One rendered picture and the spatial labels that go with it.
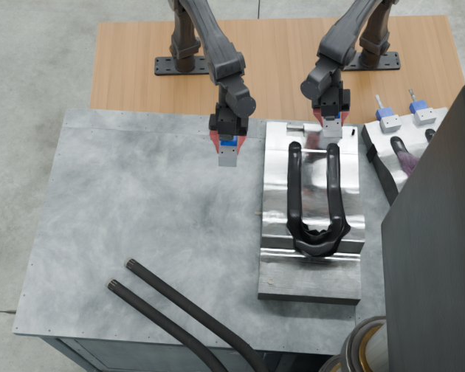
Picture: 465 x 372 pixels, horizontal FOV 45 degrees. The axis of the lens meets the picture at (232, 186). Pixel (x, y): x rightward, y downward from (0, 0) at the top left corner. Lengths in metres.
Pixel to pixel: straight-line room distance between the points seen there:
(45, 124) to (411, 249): 2.53
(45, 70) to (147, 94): 1.28
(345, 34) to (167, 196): 0.66
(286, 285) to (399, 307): 1.04
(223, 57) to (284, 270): 0.56
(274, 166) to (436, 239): 1.23
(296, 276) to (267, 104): 0.59
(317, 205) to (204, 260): 0.34
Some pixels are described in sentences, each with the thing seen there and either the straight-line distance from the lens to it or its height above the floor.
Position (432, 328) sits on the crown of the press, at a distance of 0.36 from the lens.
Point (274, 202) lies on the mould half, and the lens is 1.48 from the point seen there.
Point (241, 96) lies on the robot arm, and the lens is 1.33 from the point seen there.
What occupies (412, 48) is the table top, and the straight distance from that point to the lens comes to 2.01.
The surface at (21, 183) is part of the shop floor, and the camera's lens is 2.71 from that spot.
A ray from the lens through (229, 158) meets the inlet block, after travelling 1.49.
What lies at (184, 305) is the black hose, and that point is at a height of 0.88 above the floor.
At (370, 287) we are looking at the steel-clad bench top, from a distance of 1.56.
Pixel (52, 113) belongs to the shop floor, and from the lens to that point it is 2.86.
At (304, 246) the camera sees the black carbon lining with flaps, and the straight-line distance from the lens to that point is 1.49.
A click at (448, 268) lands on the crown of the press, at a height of 1.95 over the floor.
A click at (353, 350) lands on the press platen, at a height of 1.54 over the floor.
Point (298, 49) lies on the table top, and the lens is 1.93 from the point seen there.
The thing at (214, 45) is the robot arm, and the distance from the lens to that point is 1.38.
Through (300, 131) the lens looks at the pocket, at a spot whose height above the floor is 0.86.
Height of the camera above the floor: 2.25
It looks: 63 degrees down
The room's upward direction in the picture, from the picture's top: straight up
